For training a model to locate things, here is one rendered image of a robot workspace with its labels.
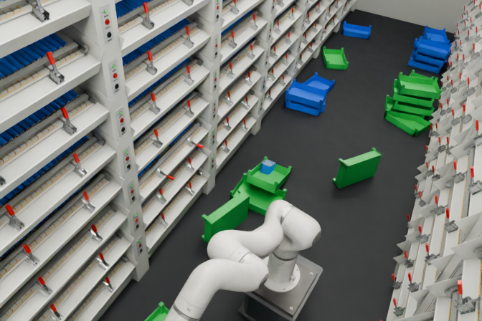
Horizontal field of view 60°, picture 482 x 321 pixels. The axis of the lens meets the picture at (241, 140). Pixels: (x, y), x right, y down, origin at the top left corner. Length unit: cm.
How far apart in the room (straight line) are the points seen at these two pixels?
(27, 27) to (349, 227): 206
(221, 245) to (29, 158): 64
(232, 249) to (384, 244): 144
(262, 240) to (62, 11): 94
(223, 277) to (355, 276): 128
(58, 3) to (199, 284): 87
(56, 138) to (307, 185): 181
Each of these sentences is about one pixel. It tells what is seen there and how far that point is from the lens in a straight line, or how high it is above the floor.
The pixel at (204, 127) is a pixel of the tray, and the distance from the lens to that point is 231.
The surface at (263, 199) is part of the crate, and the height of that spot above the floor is 0.
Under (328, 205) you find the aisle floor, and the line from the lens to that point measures 273.
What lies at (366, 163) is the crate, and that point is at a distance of 285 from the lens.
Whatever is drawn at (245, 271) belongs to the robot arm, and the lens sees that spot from 131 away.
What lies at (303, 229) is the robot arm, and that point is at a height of 71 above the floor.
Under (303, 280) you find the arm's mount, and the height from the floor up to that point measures 30.
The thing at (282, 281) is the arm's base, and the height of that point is 33.
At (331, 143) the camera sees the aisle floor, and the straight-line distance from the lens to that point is 319.
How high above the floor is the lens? 198
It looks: 40 degrees down
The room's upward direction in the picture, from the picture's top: 5 degrees clockwise
